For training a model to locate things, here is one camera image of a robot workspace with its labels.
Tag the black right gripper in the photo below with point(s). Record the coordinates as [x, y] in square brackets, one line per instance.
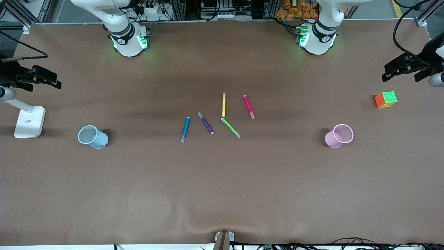
[9, 73]

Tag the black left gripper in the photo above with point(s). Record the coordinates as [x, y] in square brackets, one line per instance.
[425, 59]

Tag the blue marker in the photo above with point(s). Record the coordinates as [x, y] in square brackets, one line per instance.
[185, 129]

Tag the pink marker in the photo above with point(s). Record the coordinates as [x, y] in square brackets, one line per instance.
[248, 106]

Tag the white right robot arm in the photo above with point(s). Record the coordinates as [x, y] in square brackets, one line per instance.
[121, 34]

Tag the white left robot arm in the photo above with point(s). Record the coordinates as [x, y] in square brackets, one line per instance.
[321, 34]

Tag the colourful puzzle cube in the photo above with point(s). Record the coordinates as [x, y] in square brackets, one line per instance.
[386, 99]

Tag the white desk lamp stand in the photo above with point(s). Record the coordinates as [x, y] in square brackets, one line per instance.
[29, 121]

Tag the light blue mesh cup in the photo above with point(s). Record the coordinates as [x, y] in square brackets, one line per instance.
[99, 140]

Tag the pink mesh cup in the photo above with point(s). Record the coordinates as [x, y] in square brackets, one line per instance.
[333, 139]

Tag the orange snack pile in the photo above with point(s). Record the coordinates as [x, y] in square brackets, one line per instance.
[295, 10]

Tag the white power strip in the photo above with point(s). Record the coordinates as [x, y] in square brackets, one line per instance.
[151, 9]

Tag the purple marker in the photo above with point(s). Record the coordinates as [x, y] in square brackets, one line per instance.
[206, 123]

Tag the green marker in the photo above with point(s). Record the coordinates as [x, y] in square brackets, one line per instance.
[230, 127]

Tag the yellow marker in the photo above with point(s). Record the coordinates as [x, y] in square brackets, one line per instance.
[224, 106]

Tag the aluminium frame rail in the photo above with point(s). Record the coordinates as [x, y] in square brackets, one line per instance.
[24, 12]

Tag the metal table edge bracket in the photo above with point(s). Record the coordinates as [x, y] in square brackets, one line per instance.
[223, 240]

